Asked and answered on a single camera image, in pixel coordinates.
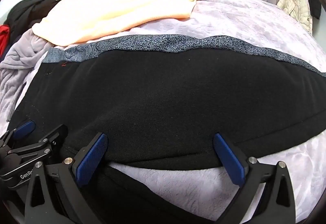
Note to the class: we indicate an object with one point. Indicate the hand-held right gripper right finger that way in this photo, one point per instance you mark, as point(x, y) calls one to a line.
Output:
point(229, 160)

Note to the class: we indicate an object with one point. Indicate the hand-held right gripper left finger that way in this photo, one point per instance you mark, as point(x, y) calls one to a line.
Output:
point(90, 160)

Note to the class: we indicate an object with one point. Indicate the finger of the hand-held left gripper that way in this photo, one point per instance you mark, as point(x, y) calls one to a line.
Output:
point(24, 128)
point(48, 137)

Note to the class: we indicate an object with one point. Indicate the black pants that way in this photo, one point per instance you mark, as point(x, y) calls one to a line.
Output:
point(165, 99)

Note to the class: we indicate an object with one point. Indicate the grey plush blanket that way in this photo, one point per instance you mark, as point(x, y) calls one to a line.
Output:
point(17, 61)

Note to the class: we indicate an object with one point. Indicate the red garment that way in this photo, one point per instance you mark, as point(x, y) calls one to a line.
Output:
point(3, 40)

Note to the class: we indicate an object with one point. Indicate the lavender fleece blanket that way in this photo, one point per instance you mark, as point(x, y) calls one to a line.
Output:
point(242, 22)

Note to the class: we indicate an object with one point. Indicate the peach towel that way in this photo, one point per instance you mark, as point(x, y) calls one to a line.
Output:
point(114, 12)

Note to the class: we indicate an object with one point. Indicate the white puffer jacket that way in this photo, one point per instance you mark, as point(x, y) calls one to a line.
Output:
point(296, 7)

